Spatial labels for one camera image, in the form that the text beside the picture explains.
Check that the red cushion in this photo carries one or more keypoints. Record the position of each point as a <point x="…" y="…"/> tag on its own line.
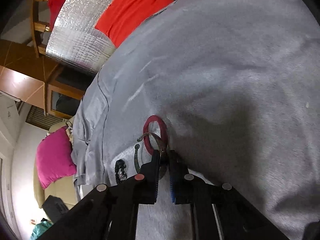
<point x="122" y="17"/>

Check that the teal shirt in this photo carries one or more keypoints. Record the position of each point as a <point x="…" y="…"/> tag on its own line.
<point x="40" y="228"/>

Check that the wooden cabinet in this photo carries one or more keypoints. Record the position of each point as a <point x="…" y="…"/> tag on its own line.
<point x="64" y="90"/>

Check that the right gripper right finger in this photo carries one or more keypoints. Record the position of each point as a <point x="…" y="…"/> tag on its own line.
<point x="217" y="211"/>

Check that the dark metal cuff bangle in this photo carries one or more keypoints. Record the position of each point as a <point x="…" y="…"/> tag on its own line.
<point x="161" y="149"/>

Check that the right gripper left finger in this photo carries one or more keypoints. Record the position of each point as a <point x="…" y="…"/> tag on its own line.
<point x="110" y="212"/>

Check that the silver foil insulation panel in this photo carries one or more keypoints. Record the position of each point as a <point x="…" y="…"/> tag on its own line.
<point x="74" y="38"/>

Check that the beige leather sofa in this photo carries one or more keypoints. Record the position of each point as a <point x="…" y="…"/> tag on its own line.
<point x="62" y="188"/>

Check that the magenta pillow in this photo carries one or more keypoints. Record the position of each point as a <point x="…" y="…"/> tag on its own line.
<point x="53" y="158"/>

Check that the black scrunchie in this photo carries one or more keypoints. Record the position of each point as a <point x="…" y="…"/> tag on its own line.
<point x="120" y="171"/>

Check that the grey bed cloth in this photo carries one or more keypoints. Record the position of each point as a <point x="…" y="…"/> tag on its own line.
<point x="236" y="83"/>

